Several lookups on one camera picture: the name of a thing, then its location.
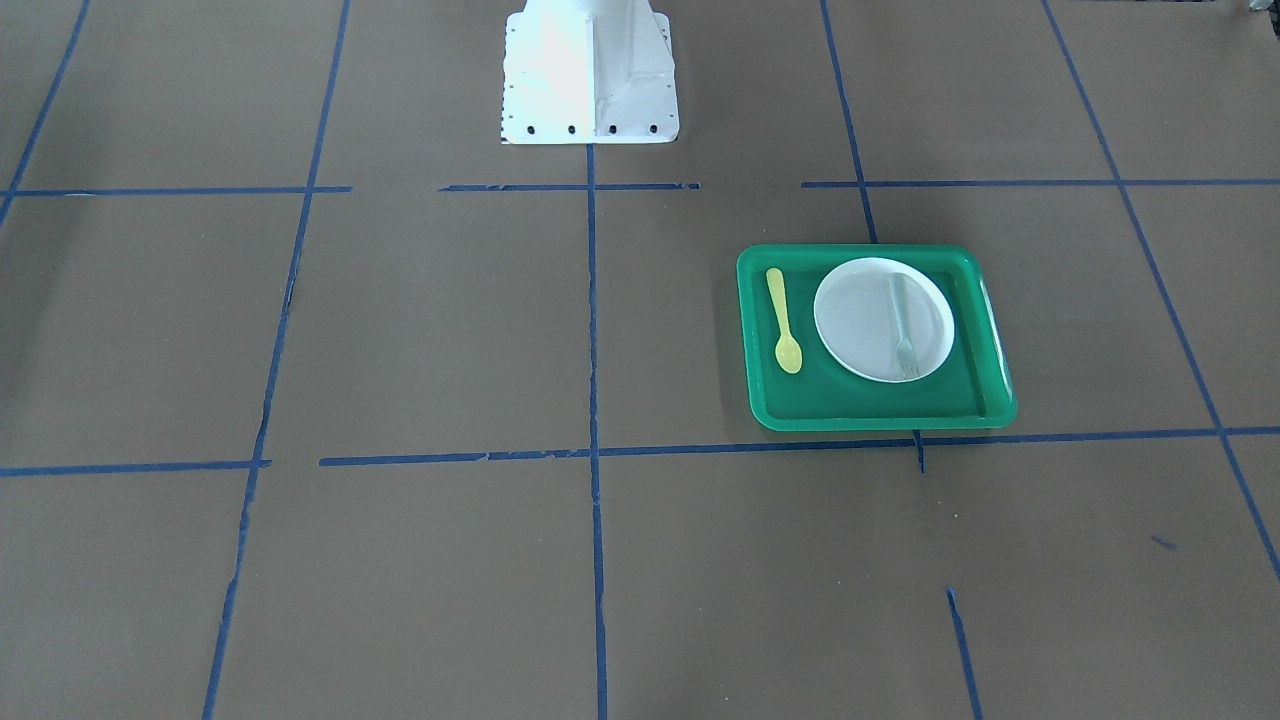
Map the green plastic tray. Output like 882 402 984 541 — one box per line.
737 243 1018 432

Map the yellow plastic spoon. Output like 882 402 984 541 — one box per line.
765 266 804 375

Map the white round plate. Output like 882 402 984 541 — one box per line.
813 258 957 384

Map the pale grey plastic fork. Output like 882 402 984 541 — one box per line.
890 273 919 382

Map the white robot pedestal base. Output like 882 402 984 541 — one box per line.
500 1 681 145

